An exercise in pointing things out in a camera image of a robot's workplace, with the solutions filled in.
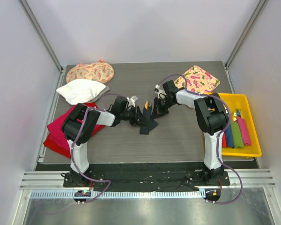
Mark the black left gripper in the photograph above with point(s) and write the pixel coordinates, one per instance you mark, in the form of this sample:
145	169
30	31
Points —
137	120

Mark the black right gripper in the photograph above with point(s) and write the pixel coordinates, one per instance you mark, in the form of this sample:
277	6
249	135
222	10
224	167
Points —
158	111

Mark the dark blue paper napkin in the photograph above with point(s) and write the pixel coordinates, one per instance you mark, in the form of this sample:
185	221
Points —
149	123

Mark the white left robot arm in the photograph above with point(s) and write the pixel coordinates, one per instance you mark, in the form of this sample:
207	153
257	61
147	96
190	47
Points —
80	123

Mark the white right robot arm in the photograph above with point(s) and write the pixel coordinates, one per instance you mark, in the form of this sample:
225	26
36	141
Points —
212	119

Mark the red rolled napkin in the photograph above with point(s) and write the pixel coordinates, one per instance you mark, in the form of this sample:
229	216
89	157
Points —
224	143

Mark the blue rolled napkin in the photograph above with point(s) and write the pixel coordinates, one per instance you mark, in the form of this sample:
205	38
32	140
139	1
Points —
229	137

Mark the grey cloth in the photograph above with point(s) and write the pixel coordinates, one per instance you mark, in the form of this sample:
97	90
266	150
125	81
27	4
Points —
104	91

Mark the floral pattern tray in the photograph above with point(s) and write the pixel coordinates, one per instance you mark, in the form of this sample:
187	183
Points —
195	82

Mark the floral fabric pouch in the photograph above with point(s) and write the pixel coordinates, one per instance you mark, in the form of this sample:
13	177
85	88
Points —
100	71

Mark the white cloth bag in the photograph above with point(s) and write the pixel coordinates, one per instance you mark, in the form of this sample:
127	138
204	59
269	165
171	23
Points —
80	91

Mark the yellow plastic bin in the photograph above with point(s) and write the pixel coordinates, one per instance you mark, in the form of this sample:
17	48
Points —
239	103

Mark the iridescent metal spoon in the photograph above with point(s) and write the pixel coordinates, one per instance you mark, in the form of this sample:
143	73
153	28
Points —
235	116

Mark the magenta cloth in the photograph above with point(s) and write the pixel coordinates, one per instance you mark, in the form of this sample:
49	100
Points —
58	129

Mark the red cloth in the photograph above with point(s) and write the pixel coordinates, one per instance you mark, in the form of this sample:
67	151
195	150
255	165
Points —
53	145

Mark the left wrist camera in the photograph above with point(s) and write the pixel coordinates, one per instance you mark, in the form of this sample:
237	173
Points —
122	103

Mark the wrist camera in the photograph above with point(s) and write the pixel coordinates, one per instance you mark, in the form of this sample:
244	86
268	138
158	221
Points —
122	103
168	87

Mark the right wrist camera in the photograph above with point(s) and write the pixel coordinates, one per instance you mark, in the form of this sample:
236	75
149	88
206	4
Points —
168	87

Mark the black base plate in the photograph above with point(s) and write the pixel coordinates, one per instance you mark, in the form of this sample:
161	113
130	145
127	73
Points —
144	177

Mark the aluminium front rail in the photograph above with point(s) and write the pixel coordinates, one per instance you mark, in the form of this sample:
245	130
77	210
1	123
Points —
46	185

